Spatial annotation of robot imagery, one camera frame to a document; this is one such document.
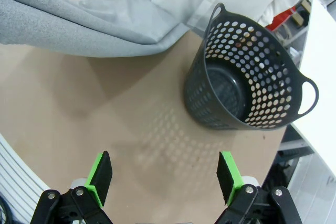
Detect dark perforated plastic basket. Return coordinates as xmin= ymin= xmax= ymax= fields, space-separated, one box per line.
xmin=183 ymin=3 xmax=320 ymax=132

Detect large white table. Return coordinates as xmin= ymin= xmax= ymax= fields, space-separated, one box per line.
xmin=290 ymin=0 xmax=336 ymax=180

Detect grey training pants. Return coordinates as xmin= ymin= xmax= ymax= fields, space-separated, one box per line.
xmin=0 ymin=0 xmax=190 ymax=58

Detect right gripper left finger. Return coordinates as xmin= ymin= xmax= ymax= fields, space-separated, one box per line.
xmin=30 ymin=150 xmax=113 ymax=224

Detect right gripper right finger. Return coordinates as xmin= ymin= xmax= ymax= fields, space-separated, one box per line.
xmin=215 ymin=150 xmax=301 ymax=224

